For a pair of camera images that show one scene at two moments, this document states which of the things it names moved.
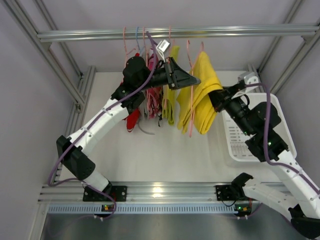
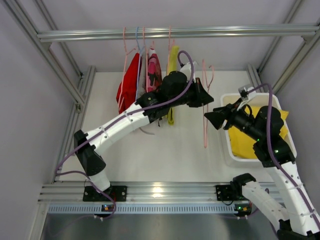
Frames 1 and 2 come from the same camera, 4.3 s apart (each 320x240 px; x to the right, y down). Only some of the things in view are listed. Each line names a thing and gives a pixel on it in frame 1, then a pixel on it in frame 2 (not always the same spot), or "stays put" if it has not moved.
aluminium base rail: (139, 193) stays put
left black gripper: (172, 77) -> (197, 93)
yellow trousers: (195, 107) -> (242, 144)
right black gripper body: (219, 99) -> (225, 119)
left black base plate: (119, 193) stays put
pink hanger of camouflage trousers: (145, 47) stays put
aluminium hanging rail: (286, 30) stays put
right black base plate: (229, 192) stays put
